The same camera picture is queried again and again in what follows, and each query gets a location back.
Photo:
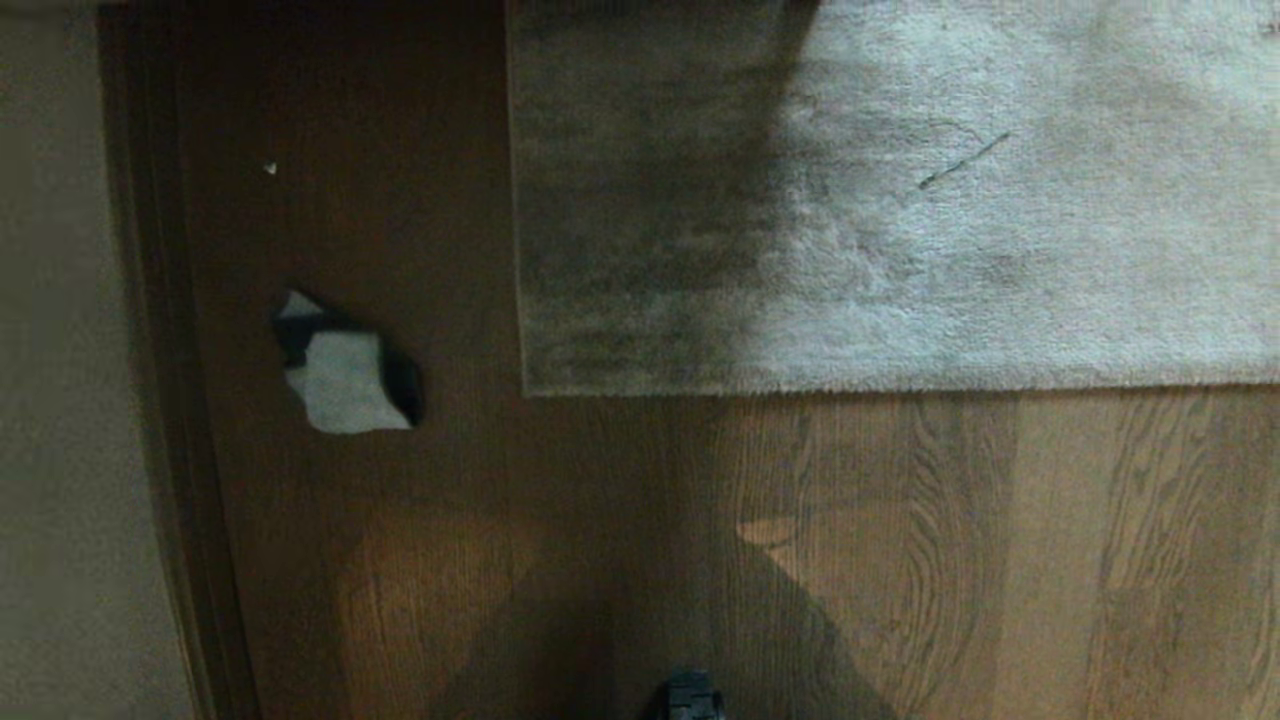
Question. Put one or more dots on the dark wooden baseboard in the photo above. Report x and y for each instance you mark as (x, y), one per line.
(165, 350)

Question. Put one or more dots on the grey shaggy rug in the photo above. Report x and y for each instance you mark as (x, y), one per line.
(900, 200)

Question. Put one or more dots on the white and black cloth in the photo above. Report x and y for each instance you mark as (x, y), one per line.
(345, 380)

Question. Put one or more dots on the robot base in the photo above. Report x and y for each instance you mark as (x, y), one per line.
(692, 698)

